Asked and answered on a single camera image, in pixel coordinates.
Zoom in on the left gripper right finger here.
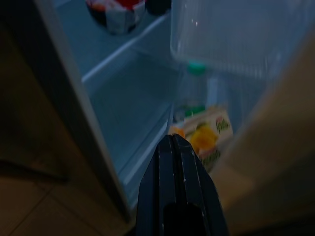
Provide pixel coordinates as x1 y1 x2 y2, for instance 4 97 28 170
173 134 228 236

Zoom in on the yellow juice carton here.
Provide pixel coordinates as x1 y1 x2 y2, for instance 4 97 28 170
169 104 234 174

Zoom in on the glass fridge shelf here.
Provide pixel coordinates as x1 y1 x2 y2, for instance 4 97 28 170
61 0 174 83

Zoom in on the steel bowl red inside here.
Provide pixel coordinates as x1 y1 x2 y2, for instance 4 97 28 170
85 0 148 35

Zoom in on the clear bottle green cap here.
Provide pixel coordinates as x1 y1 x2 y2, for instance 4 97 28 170
176 61 214 123

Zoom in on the pink raw meat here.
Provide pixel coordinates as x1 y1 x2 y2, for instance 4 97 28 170
86 0 106 12

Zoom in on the dark cup with handle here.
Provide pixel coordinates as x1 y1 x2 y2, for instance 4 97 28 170
146 0 173 17

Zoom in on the silver fridge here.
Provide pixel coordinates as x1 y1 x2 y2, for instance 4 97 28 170
29 0 184 222

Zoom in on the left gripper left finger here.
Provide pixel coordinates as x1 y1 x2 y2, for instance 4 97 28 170
134 134 186 236

